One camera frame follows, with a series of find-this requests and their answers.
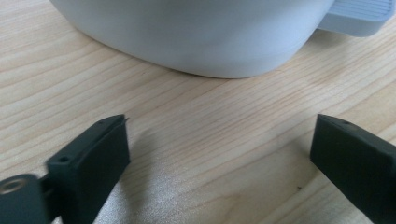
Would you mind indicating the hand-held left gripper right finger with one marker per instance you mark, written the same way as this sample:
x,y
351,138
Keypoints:
x,y
355,161

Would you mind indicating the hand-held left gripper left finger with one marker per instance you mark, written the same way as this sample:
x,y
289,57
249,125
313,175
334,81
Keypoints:
x,y
90,161

